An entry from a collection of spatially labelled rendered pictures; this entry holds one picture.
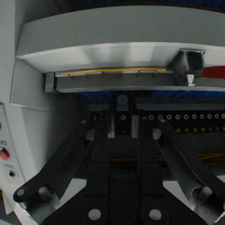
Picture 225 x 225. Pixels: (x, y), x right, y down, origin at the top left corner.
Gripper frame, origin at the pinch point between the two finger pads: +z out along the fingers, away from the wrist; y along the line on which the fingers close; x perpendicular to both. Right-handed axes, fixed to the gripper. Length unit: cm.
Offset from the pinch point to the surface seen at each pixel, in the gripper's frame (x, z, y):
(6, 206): -14.2, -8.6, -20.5
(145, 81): 4.4, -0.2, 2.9
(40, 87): 4.3, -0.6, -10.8
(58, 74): 5.6, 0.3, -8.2
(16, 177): -6.9, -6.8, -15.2
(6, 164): -4.8, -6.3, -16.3
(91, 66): 6.4, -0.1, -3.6
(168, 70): 5.7, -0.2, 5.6
